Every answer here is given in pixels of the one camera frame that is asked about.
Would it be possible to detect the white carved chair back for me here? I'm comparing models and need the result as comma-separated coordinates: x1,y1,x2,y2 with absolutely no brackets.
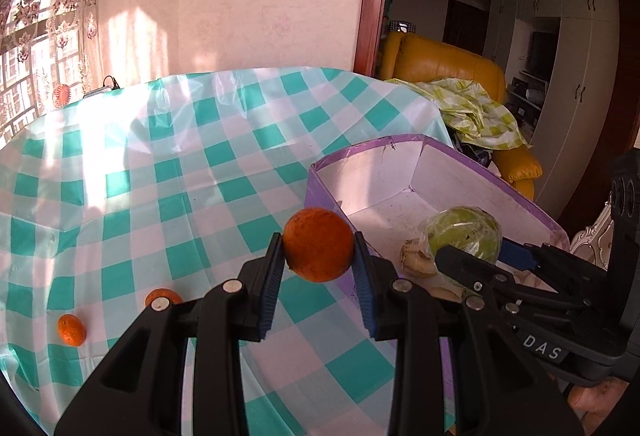
570,201,616,267

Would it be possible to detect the yellow leather sofa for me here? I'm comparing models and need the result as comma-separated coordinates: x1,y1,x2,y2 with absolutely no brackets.
380,32,543,202

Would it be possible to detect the yellow green checked cloth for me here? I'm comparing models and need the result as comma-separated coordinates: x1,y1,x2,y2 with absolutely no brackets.
387,77,533,152

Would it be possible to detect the beige ginger root piece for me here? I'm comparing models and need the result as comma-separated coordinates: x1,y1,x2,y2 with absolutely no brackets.
399,239,438,278

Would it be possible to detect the white wardrobe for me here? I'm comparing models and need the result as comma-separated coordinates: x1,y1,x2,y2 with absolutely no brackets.
482,0,621,217

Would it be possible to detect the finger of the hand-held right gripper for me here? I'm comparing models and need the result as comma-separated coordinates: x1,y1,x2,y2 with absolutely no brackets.
499,239,608,299
434,245,566,317

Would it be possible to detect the green fruit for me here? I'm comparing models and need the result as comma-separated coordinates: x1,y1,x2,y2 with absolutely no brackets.
419,207,502,267

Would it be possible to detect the green white checked tablecloth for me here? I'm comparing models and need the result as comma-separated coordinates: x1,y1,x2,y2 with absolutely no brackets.
0,66,456,436

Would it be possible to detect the black cable plug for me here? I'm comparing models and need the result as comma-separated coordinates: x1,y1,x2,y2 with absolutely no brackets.
82,75,121,98

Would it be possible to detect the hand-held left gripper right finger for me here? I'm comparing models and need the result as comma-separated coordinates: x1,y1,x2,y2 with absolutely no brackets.
351,231,583,436

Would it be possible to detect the person's right hand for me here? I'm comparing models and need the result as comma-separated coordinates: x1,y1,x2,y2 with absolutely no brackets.
567,378,631,434

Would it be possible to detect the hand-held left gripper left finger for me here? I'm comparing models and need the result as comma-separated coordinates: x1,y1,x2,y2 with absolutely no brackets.
54,232,286,436

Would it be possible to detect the floral lace curtain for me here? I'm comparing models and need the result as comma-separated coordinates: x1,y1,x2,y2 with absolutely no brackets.
0,0,101,152

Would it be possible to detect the black television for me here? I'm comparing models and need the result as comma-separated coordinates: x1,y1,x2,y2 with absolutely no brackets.
527,31,558,77

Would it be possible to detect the purple cardboard box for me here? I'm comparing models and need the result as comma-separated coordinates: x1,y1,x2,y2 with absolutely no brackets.
306,134,571,436

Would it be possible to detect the small orange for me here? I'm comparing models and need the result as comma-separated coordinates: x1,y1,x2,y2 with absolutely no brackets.
57,313,87,347
145,289,183,309

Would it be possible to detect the large orange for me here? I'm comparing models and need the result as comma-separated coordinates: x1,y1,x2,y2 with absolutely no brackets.
282,207,355,282

